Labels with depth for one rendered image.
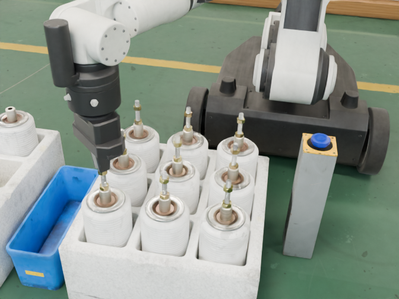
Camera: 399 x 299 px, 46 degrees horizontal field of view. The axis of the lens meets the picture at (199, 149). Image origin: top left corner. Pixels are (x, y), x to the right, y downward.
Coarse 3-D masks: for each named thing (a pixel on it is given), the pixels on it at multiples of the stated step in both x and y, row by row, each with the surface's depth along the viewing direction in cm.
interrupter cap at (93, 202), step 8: (96, 192) 92; (112, 192) 92; (120, 192) 92; (88, 200) 90; (96, 200) 91; (112, 200) 91; (120, 200) 91; (88, 208) 89; (96, 208) 88; (104, 208) 88; (112, 208) 89
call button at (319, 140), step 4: (312, 136) 97; (316, 136) 97; (320, 136) 97; (324, 136) 97; (328, 136) 97; (312, 140) 97; (316, 140) 96; (320, 140) 96; (324, 140) 96; (328, 140) 96; (316, 144) 96; (320, 144) 96; (324, 144) 96; (328, 144) 96
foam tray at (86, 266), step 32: (160, 160) 114; (256, 192) 105; (192, 224) 97; (256, 224) 97; (64, 256) 91; (96, 256) 89; (128, 256) 89; (160, 256) 89; (192, 256) 89; (256, 256) 90; (96, 288) 95; (128, 288) 93; (160, 288) 91; (192, 288) 90; (224, 288) 88; (256, 288) 87
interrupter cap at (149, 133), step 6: (132, 126) 112; (144, 126) 112; (126, 132) 110; (132, 132) 110; (144, 132) 111; (150, 132) 110; (126, 138) 108; (132, 138) 108; (138, 138) 108; (144, 138) 108; (150, 138) 108
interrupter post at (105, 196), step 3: (99, 189) 89; (99, 192) 89; (102, 192) 88; (105, 192) 88; (108, 192) 89; (102, 195) 89; (105, 195) 89; (108, 195) 89; (102, 198) 89; (105, 198) 89; (108, 198) 89; (111, 198) 90; (102, 201) 90; (105, 201) 90; (108, 201) 90
